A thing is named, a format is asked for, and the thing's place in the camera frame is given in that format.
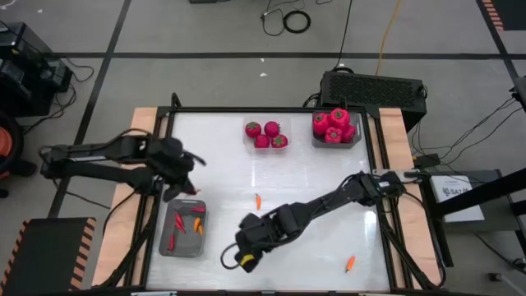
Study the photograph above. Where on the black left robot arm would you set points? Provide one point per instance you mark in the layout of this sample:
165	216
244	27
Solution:
102	150

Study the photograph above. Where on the black aluminium table frame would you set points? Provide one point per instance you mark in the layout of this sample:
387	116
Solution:
267	109

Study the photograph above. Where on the white printed box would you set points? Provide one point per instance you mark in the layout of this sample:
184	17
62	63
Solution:
460	205

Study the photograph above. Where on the black equipment cart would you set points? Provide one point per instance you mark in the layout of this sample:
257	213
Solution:
24	82

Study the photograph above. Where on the orange black round object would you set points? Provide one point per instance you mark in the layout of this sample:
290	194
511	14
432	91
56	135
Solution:
5	141

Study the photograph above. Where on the light wooden side board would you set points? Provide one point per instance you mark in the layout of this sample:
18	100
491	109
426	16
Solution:
139	123
394	127

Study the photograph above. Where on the black orange-striped platform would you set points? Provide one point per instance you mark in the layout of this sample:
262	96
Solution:
511	12
45	255

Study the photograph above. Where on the red bell pepper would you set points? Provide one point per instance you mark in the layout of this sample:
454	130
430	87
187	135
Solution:
349	133
339	118
333	135
320	123

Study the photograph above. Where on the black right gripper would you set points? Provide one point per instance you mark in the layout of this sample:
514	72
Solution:
267	230

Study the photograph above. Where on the grey plastic basket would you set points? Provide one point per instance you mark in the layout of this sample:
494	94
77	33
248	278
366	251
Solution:
357	140
187	246

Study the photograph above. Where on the black perforated computer case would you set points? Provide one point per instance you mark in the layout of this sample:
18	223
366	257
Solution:
370	90

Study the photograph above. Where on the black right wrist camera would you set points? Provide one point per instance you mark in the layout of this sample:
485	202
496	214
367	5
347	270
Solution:
246	261

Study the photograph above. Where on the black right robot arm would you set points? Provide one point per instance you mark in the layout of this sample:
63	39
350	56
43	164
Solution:
328	201

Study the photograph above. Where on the black metal side stand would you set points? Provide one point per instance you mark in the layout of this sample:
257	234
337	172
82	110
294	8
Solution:
493	193

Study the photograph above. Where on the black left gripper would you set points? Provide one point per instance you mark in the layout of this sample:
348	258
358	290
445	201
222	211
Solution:
170	158

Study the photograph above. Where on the red tomato green calyx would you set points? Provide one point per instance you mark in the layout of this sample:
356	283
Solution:
279	141
252	129
271	128
261	141

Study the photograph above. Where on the black power adapter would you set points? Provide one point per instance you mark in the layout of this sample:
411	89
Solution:
426	160

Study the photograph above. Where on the clear plastic basket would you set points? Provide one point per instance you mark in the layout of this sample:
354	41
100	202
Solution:
287	123

